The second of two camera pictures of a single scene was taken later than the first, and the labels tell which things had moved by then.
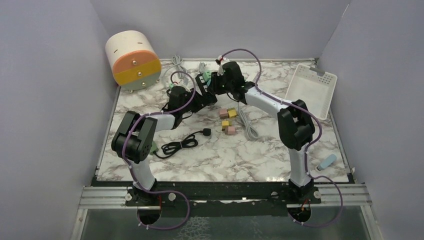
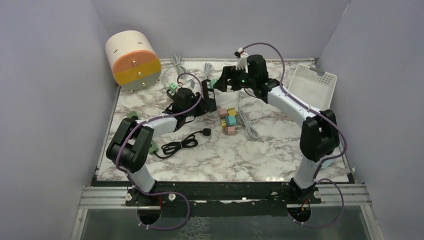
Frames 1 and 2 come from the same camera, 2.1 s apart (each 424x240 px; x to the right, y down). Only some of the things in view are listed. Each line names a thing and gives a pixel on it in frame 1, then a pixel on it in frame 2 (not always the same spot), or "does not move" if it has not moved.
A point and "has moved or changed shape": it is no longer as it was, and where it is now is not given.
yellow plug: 232,113 does not move
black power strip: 202,85 has moved or changed shape
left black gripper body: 196,104 -> 200,110
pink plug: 230,130 does not move
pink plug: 223,113 does not move
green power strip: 153,148 does not move
